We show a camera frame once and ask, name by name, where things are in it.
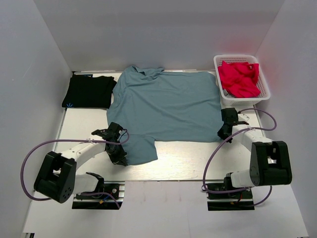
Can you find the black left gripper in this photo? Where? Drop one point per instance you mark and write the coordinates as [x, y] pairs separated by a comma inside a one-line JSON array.
[[120, 158]]

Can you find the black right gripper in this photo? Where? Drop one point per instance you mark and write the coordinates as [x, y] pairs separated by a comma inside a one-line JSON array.
[[221, 135]]

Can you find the teal blue t-shirt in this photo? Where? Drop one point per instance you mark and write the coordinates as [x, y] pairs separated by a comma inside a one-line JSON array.
[[156, 105]]

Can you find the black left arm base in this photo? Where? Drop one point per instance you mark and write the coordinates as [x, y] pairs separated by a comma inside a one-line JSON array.
[[104, 196]]

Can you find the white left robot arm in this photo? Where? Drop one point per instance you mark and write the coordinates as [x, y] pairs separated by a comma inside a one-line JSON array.
[[57, 178]]

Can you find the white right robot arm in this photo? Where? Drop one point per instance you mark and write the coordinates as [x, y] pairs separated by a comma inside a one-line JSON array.
[[269, 161]]

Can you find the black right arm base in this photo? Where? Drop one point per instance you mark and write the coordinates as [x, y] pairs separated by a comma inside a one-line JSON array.
[[238, 201]]

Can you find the white plastic basket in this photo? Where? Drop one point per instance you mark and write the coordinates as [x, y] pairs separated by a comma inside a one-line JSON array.
[[227, 99]]

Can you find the crumpled red t-shirt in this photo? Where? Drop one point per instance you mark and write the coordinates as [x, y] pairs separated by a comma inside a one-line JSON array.
[[240, 79]]

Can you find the folded black t-shirt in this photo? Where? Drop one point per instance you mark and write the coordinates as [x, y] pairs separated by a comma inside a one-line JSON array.
[[89, 92]]

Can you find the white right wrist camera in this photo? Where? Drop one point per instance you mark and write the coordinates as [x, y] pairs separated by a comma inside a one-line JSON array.
[[243, 116]]

